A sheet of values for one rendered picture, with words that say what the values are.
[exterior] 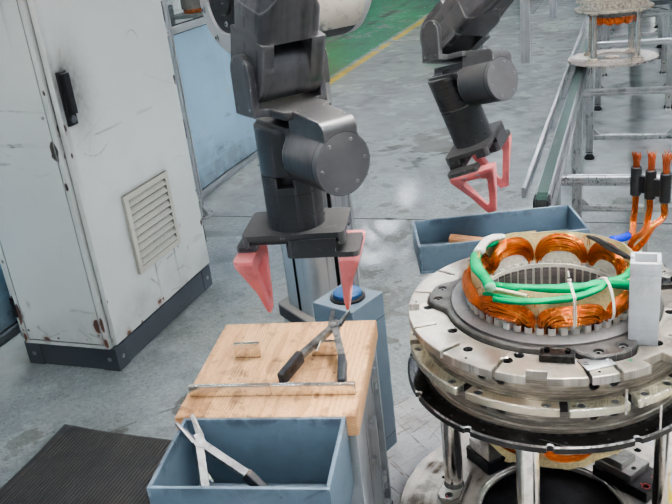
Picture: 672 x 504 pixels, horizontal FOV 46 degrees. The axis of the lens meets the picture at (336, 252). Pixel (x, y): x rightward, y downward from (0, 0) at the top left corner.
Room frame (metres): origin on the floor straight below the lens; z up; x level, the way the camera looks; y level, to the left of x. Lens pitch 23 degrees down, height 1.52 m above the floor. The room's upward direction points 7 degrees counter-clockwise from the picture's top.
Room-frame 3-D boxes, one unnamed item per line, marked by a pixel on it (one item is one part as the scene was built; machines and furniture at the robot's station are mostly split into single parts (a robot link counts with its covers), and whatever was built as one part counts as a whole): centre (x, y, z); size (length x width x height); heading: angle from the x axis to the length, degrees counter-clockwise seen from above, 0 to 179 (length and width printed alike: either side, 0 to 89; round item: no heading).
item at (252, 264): (0.76, 0.06, 1.19); 0.07 x 0.07 x 0.09; 80
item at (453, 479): (0.85, -0.12, 0.91); 0.02 x 0.02 x 0.21
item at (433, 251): (1.11, -0.25, 0.92); 0.25 x 0.11 x 0.28; 88
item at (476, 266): (0.80, -0.16, 1.15); 0.15 x 0.04 x 0.02; 161
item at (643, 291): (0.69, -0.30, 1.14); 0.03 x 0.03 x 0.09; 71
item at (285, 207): (0.75, 0.04, 1.26); 0.10 x 0.07 x 0.07; 80
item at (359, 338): (0.78, 0.07, 1.05); 0.20 x 0.19 x 0.02; 169
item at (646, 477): (0.83, -0.35, 0.81); 0.08 x 0.05 x 0.01; 35
